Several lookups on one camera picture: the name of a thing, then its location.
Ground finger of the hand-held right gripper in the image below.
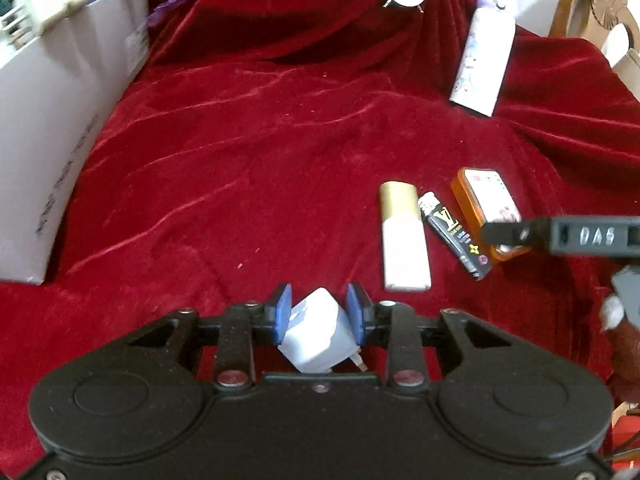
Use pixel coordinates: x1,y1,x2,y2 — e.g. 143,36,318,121
480,217,552,255

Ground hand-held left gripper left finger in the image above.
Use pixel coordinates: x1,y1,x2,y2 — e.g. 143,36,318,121
127,283,294,390

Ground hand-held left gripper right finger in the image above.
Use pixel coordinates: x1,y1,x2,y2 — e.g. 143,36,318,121
346,282,513,390

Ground white plug adapter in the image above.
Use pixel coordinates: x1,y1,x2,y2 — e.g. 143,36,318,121
276,287,368,375

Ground orange tin box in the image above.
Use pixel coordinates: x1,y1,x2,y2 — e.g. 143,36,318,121
450,166,533,263

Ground grey cardboard box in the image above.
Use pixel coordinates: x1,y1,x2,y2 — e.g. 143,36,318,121
0,0,151,286

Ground black printed lighter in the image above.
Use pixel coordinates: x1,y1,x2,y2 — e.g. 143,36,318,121
417,191,493,282

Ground red velvet cloth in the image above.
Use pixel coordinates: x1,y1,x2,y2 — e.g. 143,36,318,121
0,0,640,466

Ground white printed thermos bottle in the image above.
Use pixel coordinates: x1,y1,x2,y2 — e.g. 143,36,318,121
448,0,517,118

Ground purple ribbon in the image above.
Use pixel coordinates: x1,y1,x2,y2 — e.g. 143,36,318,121
146,0,215,28

